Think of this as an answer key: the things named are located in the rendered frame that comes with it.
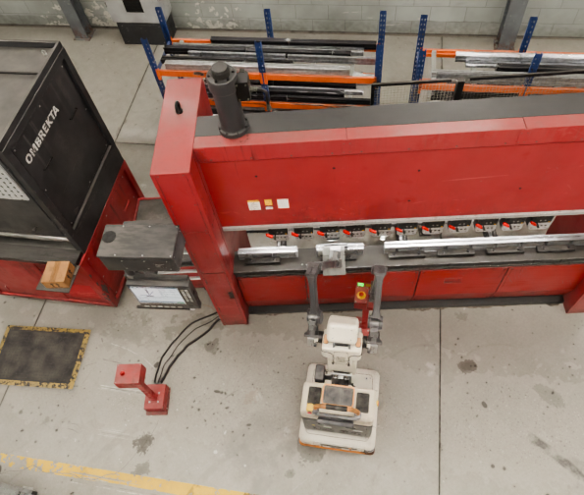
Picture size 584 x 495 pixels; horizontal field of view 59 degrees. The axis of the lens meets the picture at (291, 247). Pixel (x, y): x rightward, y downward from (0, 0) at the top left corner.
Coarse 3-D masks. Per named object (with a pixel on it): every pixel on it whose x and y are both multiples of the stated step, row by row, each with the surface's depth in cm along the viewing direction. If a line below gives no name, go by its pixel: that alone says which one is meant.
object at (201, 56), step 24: (168, 48) 508; (192, 48) 504; (216, 48) 503; (240, 48) 499; (264, 48) 495; (288, 48) 496; (312, 48) 494; (336, 48) 490; (360, 48) 487; (288, 72) 482; (312, 72) 478; (336, 72) 475
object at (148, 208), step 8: (144, 200) 472; (152, 200) 471; (160, 200) 470; (136, 208) 466; (144, 208) 467; (152, 208) 466; (160, 208) 466; (136, 216) 463; (144, 216) 462; (152, 216) 462; (160, 216) 461; (168, 216) 460; (160, 272) 488; (168, 272) 488; (176, 272) 488; (184, 272) 488; (192, 272) 488; (192, 280) 506; (200, 280) 506
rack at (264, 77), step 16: (160, 16) 506; (272, 32) 500; (384, 32) 482; (144, 48) 481; (256, 48) 462; (160, 64) 511; (352, 64) 483; (160, 80) 511; (272, 80) 490; (288, 80) 487; (304, 80) 484; (320, 80) 481; (336, 80) 478; (352, 80) 476; (368, 80) 473
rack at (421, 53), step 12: (420, 24) 463; (528, 24) 448; (420, 36) 476; (420, 48) 487; (432, 48) 485; (420, 60) 441; (432, 60) 477; (540, 60) 423; (420, 72) 451; (528, 72) 435; (420, 84) 462; (444, 84) 459; (468, 84) 456; (528, 84) 445
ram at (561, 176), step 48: (528, 144) 321; (576, 144) 321; (240, 192) 362; (288, 192) 362; (336, 192) 362; (384, 192) 362; (432, 192) 362; (480, 192) 362; (528, 192) 362; (576, 192) 362
